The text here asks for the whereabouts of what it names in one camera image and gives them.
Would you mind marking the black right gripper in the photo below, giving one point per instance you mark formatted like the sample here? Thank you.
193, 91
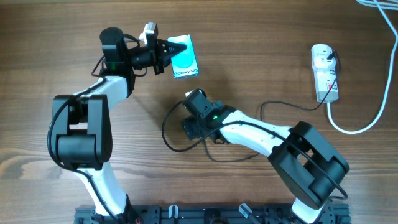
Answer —
191, 127

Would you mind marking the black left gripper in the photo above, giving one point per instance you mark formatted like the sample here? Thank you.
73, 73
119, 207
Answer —
158, 49

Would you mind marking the blue screen Galaxy smartphone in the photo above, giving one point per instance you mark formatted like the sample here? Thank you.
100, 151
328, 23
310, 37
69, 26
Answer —
184, 64

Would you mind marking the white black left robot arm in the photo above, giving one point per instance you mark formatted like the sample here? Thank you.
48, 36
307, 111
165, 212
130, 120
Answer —
79, 138

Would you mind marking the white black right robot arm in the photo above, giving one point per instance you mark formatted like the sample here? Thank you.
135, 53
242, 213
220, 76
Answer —
307, 163

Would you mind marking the white power strip socket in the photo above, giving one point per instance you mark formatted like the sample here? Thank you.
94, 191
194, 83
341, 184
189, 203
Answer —
324, 70

